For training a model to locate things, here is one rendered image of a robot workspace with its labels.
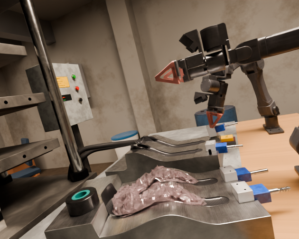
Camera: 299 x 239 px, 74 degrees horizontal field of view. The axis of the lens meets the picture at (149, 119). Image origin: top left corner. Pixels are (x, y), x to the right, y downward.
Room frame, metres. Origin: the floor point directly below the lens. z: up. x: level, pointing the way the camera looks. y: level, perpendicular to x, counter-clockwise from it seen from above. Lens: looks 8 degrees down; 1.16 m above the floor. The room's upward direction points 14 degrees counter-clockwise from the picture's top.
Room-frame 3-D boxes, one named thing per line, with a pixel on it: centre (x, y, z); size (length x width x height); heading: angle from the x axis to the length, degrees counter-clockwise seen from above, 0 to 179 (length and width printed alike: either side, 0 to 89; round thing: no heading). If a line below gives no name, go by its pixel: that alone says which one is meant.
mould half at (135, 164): (0.90, -0.03, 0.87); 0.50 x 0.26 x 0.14; 67
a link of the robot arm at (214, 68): (0.61, -0.23, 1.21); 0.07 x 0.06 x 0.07; 68
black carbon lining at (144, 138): (0.88, -0.04, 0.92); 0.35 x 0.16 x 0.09; 67
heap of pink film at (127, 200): (0.54, 0.03, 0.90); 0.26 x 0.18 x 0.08; 84
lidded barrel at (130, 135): (3.30, 0.47, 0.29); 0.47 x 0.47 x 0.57
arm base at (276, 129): (1.08, -0.66, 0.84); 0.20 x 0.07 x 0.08; 157
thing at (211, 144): (0.73, -0.25, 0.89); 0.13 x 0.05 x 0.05; 67
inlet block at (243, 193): (0.46, -0.23, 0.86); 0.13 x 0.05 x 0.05; 84
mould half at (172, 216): (0.53, 0.04, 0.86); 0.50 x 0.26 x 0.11; 84
